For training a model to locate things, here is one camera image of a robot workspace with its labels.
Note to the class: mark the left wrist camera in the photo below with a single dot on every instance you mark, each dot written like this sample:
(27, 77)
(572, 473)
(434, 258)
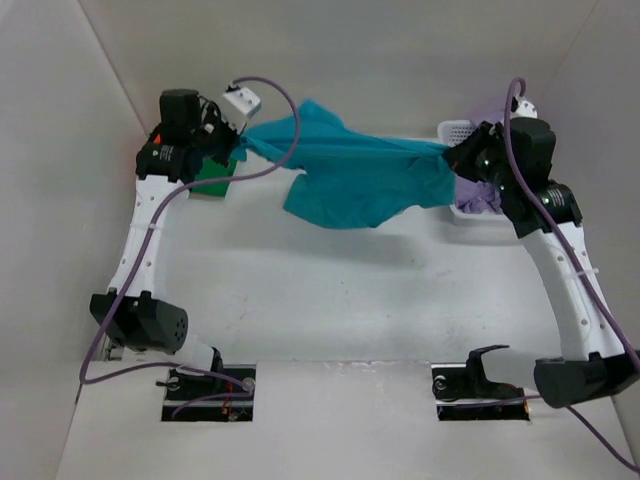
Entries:
(238, 105)

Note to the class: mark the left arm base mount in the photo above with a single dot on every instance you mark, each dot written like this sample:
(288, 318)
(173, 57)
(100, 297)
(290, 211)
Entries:
(192, 398)

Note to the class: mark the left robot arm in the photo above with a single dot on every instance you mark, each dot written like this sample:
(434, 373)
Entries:
(134, 312)

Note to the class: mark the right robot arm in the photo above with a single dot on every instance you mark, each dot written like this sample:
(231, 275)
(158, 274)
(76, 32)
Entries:
(596, 359)

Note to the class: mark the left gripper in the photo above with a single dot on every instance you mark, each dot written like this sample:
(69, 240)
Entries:
(223, 143)

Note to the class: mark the lilac t shirt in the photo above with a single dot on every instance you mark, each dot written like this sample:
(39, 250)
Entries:
(476, 197)

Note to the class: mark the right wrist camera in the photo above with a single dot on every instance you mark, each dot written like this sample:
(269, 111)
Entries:
(522, 108)

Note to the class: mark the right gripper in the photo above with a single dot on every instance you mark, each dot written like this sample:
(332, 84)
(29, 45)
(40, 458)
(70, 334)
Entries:
(470, 155)

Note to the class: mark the teal t shirt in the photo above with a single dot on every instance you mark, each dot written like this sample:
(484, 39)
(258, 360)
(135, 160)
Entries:
(349, 180)

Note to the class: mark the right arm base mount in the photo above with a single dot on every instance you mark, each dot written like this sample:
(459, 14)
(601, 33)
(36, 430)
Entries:
(463, 392)

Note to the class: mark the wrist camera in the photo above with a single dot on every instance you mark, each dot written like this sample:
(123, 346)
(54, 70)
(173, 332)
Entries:
(522, 108)
(238, 105)

